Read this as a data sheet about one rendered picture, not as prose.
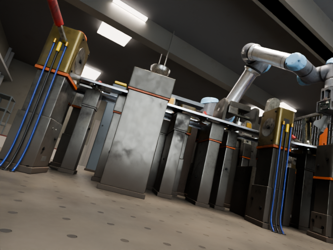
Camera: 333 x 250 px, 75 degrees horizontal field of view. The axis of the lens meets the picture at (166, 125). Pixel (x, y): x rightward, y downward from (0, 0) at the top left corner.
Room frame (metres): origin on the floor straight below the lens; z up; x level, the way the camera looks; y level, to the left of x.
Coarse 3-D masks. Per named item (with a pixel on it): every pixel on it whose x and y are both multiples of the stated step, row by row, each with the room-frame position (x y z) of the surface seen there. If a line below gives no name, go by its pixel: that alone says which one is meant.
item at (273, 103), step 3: (270, 99) 0.67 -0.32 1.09; (273, 99) 0.67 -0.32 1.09; (276, 99) 0.67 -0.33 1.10; (267, 102) 0.68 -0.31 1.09; (270, 102) 0.67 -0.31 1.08; (273, 102) 0.67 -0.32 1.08; (276, 102) 0.67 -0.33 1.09; (279, 102) 0.67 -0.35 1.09; (267, 105) 0.68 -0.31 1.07; (270, 105) 0.67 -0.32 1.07; (273, 105) 0.67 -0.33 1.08; (276, 105) 0.67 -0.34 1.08; (279, 105) 0.67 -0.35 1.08; (267, 108) 0.68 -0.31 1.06; (270, 108) 0.67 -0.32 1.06; (273, 108) 0.67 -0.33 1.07; (264, 111) 0.69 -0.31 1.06
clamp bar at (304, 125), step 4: (304, 120) 1.03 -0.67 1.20; (308, 120) 1.02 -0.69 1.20; (312, 120) 1.00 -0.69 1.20; (304, 124) 1.03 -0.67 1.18; (308, 124) 1.04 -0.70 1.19; (304, 128) 1.03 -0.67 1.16; (308, 128) 1.04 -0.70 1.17; (304, 132) 1.02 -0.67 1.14; (308, 132) 1.03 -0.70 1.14; (304, 136) 1.02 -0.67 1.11; (308, 136) 1.03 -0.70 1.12; (304, 140) 1.02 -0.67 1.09
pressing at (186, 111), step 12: (84, 84) 0.72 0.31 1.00; (96, 84) 0.69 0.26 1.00; (108, 96) 0.80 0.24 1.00; (168, 108) 0.75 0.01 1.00; (180, 108) 0.69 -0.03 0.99; (192, 120) 0.82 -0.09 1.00; (204, 120) 0.78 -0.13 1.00; (216, 120) 0.75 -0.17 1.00; (252, 132) 0.78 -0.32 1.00; (300, 144) 0.75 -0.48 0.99
